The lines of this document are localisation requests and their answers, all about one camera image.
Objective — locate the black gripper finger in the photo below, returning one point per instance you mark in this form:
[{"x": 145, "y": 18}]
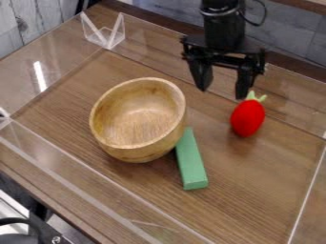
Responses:
[
  {"x": 202, "y": 73},
  {"x": 244, "y": 81}
]

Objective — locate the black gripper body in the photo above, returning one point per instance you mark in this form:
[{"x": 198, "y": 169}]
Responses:
[{"x": 222, "y": 45}]

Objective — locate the red strawberry toy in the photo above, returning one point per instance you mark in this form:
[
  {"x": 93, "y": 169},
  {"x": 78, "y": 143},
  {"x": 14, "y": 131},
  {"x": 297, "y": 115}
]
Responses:
[{"x": 248, "y": 115}]

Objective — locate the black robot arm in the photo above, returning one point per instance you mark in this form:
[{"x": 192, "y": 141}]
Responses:
[{"x": 225, "y": 7}]

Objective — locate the wooden bowl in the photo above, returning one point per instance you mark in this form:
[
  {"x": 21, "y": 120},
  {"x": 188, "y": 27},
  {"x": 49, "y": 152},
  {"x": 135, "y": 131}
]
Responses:
[{"x": 137, "y": 119}]

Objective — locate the green rectangular block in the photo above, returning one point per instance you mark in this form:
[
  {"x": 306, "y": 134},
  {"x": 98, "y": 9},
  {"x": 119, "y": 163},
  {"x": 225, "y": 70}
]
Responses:
[{"x": 190, "y": 162}]

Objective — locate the black metal stand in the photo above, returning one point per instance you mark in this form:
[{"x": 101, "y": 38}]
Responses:
[{"x": 42, "y": 234}]

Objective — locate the clear acrylic corner bracket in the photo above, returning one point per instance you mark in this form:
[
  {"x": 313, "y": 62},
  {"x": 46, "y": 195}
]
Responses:
[{"x": 105, "y": 37}]

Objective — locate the clear acrylic tray wall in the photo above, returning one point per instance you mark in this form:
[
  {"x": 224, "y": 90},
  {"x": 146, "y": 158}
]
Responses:
[{"x": 109, "y": 213}]

